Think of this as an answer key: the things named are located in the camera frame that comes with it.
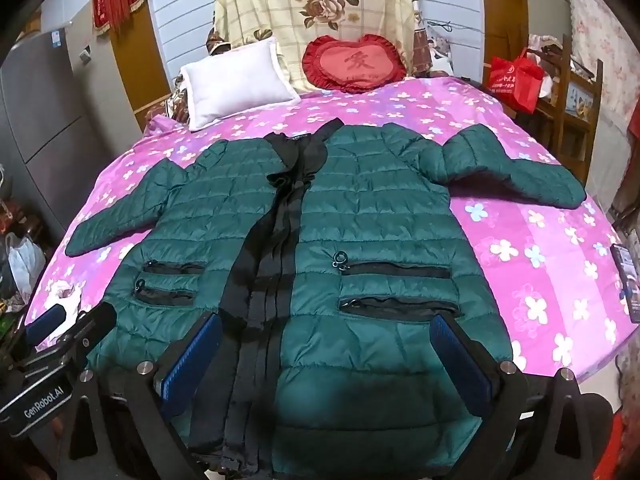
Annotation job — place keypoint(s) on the red heart-shaped cushion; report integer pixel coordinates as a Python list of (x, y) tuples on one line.
[(355, 62)]

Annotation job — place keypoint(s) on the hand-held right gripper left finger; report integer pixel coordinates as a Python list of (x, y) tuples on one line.
[(192, 357)]

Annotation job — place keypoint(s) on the wooden chair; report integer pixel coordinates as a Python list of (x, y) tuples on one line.
[(575, 105)]

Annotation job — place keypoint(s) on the grey refrigerator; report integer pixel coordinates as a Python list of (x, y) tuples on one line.
[(45, 110)]

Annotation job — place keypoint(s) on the brown wooden door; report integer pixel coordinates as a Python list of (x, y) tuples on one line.
[(140, 70), (502, 10)]

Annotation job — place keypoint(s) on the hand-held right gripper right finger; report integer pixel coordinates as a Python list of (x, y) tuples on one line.
[(462, 360)]

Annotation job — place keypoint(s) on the smartphone on bed edge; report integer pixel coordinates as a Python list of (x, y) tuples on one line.
[(627, 280)]

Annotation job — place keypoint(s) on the white pillow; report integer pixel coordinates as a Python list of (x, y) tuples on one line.
[(235, 80)]

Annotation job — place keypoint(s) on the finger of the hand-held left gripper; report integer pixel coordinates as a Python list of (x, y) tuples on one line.
[(47, 321), (92, 322)]

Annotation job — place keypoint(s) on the cream rose-print quilt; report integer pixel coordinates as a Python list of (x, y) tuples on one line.
[(280, 0)]

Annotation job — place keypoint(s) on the pale floral curtain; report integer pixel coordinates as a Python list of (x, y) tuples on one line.
[(607, 45)]

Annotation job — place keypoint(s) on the white plastic bag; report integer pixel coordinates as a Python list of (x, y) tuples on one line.
[(25, 267)]

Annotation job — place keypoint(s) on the pink floral bedsheet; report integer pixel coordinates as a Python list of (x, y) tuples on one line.
[(525, 240)]

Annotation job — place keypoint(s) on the dark green puffer jacket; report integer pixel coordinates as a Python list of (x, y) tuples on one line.
[(375, 210)]

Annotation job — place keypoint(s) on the red shopping bag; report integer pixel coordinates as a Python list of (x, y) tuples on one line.
[(515, 80)]

